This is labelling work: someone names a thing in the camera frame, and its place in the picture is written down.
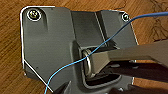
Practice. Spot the black robot torso link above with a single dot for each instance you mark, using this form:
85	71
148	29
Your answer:
133	58

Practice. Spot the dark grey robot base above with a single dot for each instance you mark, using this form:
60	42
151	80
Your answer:
50	43

